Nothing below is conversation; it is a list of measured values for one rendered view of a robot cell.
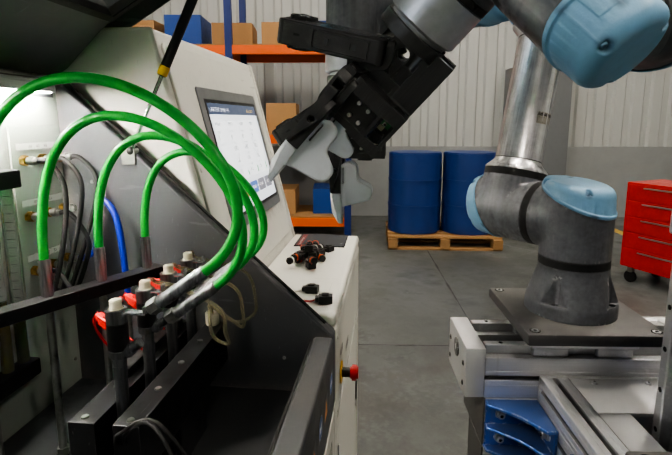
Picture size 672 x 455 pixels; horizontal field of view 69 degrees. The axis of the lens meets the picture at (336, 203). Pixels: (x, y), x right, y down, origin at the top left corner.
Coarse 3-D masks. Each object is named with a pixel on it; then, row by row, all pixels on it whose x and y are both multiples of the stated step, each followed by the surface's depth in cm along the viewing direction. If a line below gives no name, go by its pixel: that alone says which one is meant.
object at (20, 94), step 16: (32, 80) 62; (48, 80) 62; (64, 80) 61; (80, 80) 61; (96, 80) 61; (112, 80) 61; (16, 96) 62; (144, 96) 60; (0, 112) 63; (176, 112) 60; (192, 128) 60; (208, 144) 61; (224, 160) 61; (224, 176) 61; (240, 192) 62; (240, 208) 62; (240, 224) 62; (224, 256) 63; (208, 272) 63
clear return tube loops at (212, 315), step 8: (192, 256) 92; (176, 264) 85; (224, 264) 92; (152, 280) 76; (240, 296) 86; (256, 296) 93; (208, 304) 94; (216, 304) 78; (240, 304) 86; (256, 304) 93; (208, 312) 91; (216, 312) 95; (224, 312) 78; (256, 312) 95; (208, 320) 88; (216, 320) 94; (224, 320) 78; (232, 320) 92; (240, 320) 93; (224, 328) 78; (224, 344) 81
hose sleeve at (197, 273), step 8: (192, 272) 64; (200, 272) 63; (184, 280) 64; (192, 280) 64; (200, 280) 64; (168, 288) 65; (176, 288) 64; (184, 288) 64; (160, 296) 65; (168, 296) 64; (176, 296) 64; (160, 304) 65; (168, 304) 65
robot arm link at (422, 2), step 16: (400, 0) 44; (416, 0) 43; (432, 0) 42; (448, 0) 42; (400, 16) 44; (416, 16) 43; (432, 16) 42; (448, 16) 42; (464, 16) 43; (416, 32) 44; (432, 32) 43; (448, 32) 43; (464, 32) 44; (448, 48) 45
